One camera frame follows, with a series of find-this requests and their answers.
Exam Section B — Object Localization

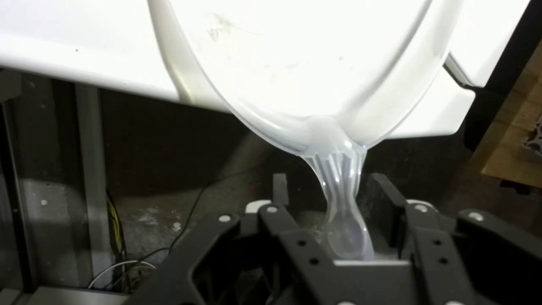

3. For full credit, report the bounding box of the yellow floor cable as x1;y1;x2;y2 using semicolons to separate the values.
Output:
105;189;130;268

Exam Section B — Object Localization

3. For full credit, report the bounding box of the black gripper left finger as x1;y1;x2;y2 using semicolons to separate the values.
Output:
125;172;340;305

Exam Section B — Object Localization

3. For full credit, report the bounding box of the white washing machine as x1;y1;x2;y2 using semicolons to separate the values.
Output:
0;0;532;141

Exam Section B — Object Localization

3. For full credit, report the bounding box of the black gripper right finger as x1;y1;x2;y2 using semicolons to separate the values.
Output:
368;172;542;305

